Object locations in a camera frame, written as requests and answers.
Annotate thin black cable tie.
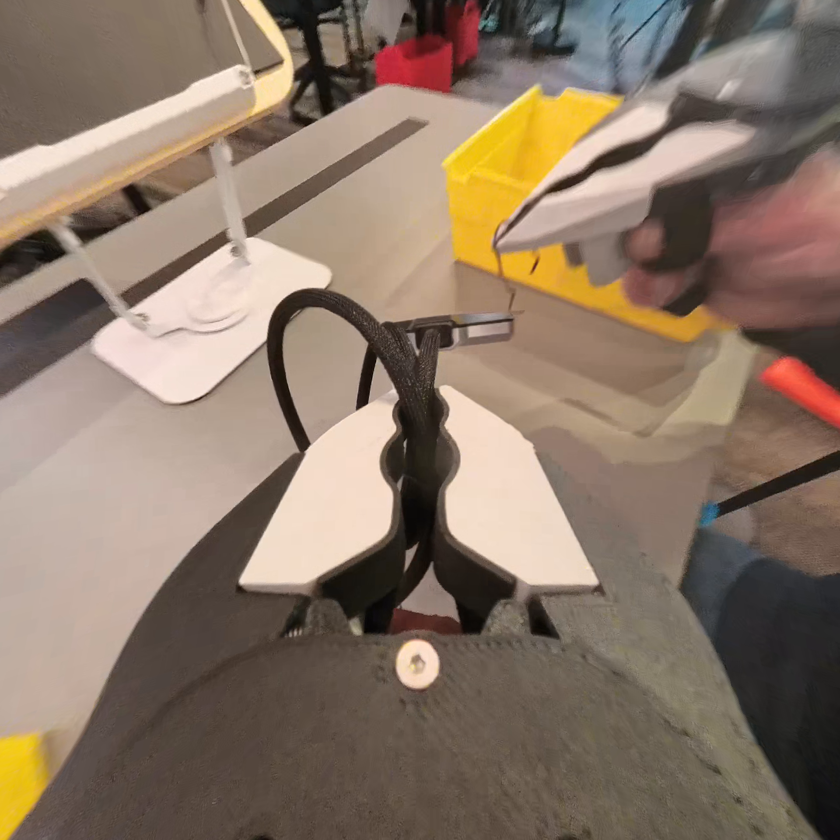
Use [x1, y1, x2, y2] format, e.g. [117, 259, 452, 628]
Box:
[491, 220, 542, 312]

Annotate black braided hdmi cable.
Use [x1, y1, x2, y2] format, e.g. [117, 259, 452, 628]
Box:
[266, 287, 526, 634]

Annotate yellow bin with cardboard divider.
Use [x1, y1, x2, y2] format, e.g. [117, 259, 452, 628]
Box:
[0, 734, 50, 840]

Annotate person's right hand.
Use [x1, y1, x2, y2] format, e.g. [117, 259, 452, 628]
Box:
[620, 154, 840, 332]

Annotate black office chair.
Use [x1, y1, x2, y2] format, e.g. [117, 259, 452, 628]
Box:
[289, 0, 375, 126]

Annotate black rod with blue tip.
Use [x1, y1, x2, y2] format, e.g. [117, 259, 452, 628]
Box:
[699, 449, 840, 529]

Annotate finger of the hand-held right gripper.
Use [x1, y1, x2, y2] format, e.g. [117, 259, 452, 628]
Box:
[495, 125, 759, 255]
[515, 100, 680, 214]

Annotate white port bar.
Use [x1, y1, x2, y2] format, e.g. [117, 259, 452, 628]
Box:
[0, 66, 257, 217]

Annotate white metal stand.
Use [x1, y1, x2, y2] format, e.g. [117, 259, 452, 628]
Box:
[49, 138, 332, 404]

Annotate person's blue jeans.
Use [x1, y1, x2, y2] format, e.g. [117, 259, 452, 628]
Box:
[679, 528, 769, 657]

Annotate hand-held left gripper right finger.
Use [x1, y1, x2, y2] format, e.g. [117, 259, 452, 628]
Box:
[433, 385, 601, 632]

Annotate orange tube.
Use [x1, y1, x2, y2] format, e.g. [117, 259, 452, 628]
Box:
[760, 356, 840, 427]

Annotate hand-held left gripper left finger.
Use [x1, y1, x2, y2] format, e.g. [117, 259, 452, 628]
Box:
[238, 388, 408, 635]

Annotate plain yellow bin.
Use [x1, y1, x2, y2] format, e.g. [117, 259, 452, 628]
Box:
[443, 84, 729, 343]

